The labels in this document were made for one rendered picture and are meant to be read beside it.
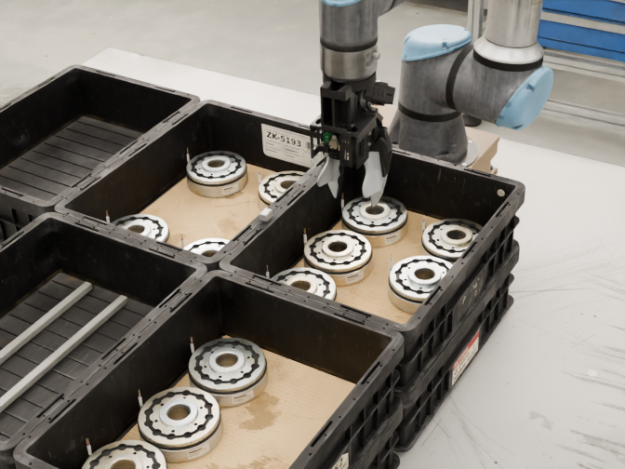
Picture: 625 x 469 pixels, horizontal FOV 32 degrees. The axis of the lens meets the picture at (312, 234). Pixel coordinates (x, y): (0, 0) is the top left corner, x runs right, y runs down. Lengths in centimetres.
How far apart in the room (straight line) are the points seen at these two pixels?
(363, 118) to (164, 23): 315
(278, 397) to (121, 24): 330
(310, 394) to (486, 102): 64
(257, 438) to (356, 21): 53
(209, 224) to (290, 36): 266
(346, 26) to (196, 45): 299
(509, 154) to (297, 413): 95
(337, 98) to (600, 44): 214
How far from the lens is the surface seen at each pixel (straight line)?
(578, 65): 349
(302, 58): 418
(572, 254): 192
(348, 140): 143
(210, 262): 149
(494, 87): 182
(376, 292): 159
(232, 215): 177
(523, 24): 179
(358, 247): 162
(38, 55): 441
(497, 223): 156
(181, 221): 177
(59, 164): 197
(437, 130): 193
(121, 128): 206
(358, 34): 138
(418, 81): 189
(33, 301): 165
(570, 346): 172
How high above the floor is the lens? 181
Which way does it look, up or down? 35 degrees down
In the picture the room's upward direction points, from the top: 2 degrees counter-clockwise
